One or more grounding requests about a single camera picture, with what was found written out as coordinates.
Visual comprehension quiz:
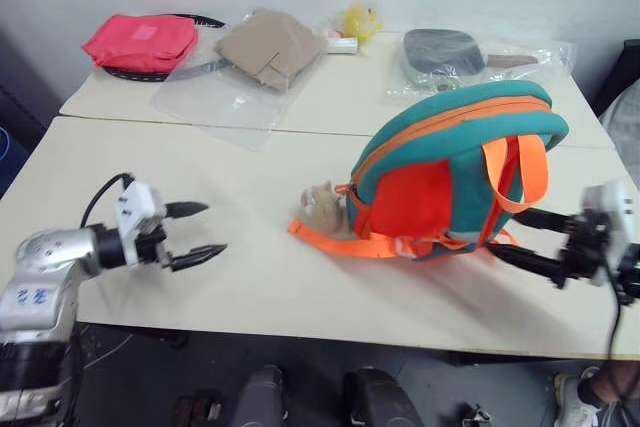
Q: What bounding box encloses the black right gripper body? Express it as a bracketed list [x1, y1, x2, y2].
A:
[555, 210, 615, 291]

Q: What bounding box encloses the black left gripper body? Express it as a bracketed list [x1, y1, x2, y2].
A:
[133, 216, 175, 272]

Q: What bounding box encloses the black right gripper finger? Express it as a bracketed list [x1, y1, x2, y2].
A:
[514, 206, 576, 237]
[486, 241, 567, 282]

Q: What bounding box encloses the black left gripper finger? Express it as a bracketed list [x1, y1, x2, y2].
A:
[163, 200, 211, 221]
[167, 242, 229, 274]

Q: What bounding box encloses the orange and teal backpack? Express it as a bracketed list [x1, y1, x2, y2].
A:
[287, 79, 571, 264]

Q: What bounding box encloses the small white box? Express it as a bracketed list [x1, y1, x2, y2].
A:
[326, 36, 361, 56]

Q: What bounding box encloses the large clear plastic bag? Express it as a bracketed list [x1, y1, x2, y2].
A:
[151, 5, 331, 153]

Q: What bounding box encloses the white and grey shoe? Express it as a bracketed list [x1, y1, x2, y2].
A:
[552, 364, 640, 427]

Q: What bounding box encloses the red and black floor device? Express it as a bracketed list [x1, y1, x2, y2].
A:
[175, 388, 223, 424]

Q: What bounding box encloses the dark rounded robot leg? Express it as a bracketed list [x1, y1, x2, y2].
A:
[232, 363, 290, 427]
[341, 366, 419, 427]

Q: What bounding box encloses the clear paddle plastic bag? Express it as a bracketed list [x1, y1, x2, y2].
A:
[383, 28, 577, 108]

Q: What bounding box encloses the black chair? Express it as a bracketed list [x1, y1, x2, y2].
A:
[591, 38, 640, 121]

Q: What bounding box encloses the pink fabric pouch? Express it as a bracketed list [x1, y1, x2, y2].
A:
[81, 13, 201, 75]

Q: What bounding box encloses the folded beige cloth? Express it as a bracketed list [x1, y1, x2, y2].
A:
[214, 9, 329, 93]

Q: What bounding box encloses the black table tennis paddle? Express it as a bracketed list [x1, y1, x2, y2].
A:
[402, 28, 539, 89]

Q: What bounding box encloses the yellow toy in clear bag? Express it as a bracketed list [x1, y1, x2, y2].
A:
[327, 0, 389, 44]

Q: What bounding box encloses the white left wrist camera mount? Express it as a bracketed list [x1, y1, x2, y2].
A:
[112, 179, 167, 267]

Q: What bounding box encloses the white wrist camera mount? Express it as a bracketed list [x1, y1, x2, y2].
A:
[579, 180, 635, 251]
[112, 179, 167, 267]

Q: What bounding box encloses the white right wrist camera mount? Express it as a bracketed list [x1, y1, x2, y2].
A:
[579, 180, 635, 251]

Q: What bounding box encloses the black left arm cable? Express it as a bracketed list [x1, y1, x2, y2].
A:
[80, 173, 137, 229]

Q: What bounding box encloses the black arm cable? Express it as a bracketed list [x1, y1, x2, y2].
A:
[80, 173, 137, 229]
[604, 251, 632, 363]

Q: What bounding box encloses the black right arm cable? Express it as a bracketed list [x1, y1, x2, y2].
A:
[604, 251, 632, 363]

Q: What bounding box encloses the beige plush toy keychain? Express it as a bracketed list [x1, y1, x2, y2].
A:
[299, 180, 352, 237]

